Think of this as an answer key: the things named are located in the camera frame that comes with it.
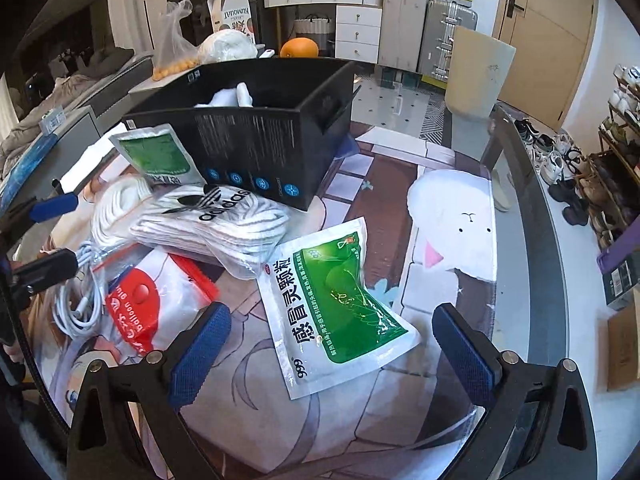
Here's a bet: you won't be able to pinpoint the red balloon glue bag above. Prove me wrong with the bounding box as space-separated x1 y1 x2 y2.
102 248 219 363

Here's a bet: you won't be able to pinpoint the green medicine pouch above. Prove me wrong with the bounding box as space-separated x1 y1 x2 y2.
110 124 205 185
257 217 421 400

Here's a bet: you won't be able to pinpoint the green medicine pouch front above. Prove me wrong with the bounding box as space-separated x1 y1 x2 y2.
257 217 421 400

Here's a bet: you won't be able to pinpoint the bagged white adidas socks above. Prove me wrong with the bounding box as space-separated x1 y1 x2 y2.
128 184 290 281

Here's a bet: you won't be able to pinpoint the white plush toy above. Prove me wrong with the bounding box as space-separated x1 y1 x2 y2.
196 82 253 107

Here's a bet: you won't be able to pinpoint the grey side cabinet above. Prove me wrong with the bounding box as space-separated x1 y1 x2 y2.
1 106 101 214

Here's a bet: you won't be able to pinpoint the white paper sheet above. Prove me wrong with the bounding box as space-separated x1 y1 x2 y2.
58 136 129 202

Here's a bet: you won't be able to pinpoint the anime print desk mat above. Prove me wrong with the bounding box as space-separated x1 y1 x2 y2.
30 127 497 479

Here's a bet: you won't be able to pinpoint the bed with blankets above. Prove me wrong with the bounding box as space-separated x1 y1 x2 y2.
1 47 153 174

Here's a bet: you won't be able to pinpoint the plastic bag of oranges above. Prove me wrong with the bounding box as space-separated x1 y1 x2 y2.
152 0 198 81

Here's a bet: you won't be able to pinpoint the shoe rack with shoes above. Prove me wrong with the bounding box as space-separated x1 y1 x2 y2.
584 64 639 250

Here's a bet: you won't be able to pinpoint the black cardboard box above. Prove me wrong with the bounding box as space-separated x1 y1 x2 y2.
124 58 356 210

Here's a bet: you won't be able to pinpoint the white wrapped bundle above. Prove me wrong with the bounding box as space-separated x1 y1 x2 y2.
198 29 258 64

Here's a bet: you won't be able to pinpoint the printed cardboard fruit box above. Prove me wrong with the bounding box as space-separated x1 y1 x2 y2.
207 0 256 44

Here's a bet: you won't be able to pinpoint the orange fruit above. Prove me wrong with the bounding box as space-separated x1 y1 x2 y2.
279 37 320 58

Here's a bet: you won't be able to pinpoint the woven laundry basket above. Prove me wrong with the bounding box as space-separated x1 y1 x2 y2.
294 14 335 55

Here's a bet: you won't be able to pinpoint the silver suitcase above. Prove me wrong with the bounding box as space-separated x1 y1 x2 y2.
418 0 477 82

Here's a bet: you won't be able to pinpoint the white suitcase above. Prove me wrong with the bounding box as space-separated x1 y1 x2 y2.
378 0 430 73

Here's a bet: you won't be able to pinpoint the wooden door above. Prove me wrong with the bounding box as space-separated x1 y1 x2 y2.
494 0 598 130

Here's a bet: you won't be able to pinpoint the white drawer desk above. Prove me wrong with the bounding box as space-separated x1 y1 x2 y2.
264 0 383 64

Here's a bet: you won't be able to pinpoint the white charging cable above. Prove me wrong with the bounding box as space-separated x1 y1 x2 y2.
51 238 109 340

